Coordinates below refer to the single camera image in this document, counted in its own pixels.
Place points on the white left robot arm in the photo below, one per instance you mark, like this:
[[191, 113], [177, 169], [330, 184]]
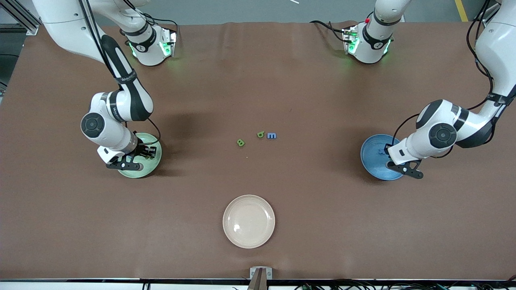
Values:
[[415, 147]]

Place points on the metal mount bracket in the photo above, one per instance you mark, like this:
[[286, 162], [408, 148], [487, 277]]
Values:
[[253, 274]]

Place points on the blue plate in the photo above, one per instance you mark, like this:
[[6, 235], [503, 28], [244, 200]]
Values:
[[373, 161]]

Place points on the green plate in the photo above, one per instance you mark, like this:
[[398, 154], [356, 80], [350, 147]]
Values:
[[151, 166]]

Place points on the brown table mat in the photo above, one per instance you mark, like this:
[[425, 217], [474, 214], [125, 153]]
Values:
[[258, 80]]

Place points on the beige plate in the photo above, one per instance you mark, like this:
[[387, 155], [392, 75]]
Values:
[[248, 221]]

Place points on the grey camera stand pole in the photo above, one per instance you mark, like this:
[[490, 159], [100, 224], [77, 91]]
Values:
[[258, 282]]

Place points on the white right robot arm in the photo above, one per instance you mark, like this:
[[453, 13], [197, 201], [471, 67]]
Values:
[[113, 137]]

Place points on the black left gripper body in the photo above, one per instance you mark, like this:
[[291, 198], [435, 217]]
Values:
[[388, 150]]

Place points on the green foam letter B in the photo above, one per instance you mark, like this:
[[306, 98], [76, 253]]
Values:
[[240, 142]]

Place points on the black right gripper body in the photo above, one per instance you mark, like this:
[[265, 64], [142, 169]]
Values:
[[143, 148]]

